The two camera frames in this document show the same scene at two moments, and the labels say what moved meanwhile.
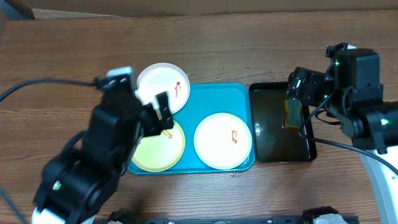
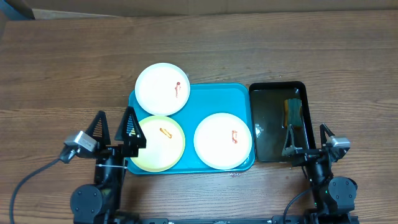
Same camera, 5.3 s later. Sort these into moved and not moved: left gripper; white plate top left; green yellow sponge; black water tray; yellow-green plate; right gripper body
Moved: right gripper body; left gripper
Not moved: black water tray; green yellow sponge; yellow-green plate; white plate top left
